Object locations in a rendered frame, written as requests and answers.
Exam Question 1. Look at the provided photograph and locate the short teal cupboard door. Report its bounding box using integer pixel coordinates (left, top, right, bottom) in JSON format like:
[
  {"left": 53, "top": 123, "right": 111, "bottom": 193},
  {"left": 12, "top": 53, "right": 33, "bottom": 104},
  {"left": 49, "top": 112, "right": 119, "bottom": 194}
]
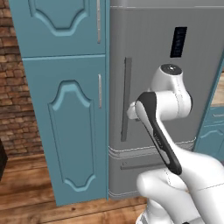
[{"left": 8, "top": 0, "right": 107, "bottom": 59}]

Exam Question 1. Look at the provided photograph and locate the dark grey fridge door handle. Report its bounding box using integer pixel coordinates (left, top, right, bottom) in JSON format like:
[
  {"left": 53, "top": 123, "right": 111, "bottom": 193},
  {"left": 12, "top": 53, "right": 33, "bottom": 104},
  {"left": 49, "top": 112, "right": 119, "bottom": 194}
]
[{"left": 120, "top": 57, "right": 133, "bottom": 143}]

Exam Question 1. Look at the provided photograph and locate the small teal cupboard door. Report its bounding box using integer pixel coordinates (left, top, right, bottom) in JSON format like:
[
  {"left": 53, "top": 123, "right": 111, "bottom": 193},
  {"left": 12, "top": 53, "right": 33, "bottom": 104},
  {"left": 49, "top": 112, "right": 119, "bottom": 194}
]
[{"left": 199, "top": 124, "right": 224, "bottom": 160}]

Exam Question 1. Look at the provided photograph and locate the dark grey fridge drawer handle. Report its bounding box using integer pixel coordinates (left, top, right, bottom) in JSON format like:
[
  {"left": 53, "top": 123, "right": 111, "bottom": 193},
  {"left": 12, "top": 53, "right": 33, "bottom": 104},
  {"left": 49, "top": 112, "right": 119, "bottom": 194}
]
[{"left": 120, "top": 162, "right": 166, "bottom": 171}]

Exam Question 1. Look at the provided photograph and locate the silver handle of tall door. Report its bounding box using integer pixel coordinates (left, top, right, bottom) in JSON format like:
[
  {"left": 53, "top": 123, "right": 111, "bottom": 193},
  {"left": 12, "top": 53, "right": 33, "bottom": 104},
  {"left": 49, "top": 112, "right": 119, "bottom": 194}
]
[{"left": 97, "top": 73, "right": 103, "bottom": 109}]

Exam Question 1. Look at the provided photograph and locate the tall teal cupboard door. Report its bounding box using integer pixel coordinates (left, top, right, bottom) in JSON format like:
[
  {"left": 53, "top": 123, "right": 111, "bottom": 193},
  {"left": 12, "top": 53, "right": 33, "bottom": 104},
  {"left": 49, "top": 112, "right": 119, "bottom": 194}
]
[{"left": 22, "top": 54, "right": 108, "bottom": 207}]

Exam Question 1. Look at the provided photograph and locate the black box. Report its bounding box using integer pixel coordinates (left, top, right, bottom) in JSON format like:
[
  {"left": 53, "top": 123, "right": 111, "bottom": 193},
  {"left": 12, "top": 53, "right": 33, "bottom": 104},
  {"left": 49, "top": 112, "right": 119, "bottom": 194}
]
[{"left": 0, "top": 139, "right": 9, "bottom": 182}]

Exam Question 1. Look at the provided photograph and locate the silver handle of short door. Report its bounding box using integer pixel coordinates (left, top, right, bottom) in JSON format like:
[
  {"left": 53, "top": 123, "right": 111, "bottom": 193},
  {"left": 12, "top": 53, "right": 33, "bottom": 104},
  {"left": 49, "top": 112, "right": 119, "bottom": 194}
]
[{"left": 96, "top": 0, "right": 102, "bottom": 45}]

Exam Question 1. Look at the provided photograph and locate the grey fridge drawer front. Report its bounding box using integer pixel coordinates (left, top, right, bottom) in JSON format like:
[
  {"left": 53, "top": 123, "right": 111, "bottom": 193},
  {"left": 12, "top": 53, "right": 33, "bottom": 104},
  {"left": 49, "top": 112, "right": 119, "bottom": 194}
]
[{"left": 108, "top": 141, "right": 196, "bottom": 200}]

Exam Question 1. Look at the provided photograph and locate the grey fridge door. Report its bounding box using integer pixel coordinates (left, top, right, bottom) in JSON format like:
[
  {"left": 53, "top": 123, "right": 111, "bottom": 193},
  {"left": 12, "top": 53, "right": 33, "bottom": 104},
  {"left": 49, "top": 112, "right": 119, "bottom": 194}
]
[{"left": 108, "top": 4, "right": 224, "bottom": 150}]

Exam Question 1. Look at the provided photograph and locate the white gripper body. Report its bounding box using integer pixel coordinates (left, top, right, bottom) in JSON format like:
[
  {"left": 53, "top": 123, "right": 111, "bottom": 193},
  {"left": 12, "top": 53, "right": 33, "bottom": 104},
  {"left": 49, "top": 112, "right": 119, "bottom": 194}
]
[{"left": 125, "top": 100, "right": 141, "bottom": 121}]

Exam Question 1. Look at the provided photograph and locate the teal drawer front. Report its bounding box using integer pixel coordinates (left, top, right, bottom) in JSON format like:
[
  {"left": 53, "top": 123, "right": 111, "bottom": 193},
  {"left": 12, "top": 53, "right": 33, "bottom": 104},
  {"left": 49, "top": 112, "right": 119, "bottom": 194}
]
[{"left": 206, "top": 106, "right": 224, "bottom": 124}]

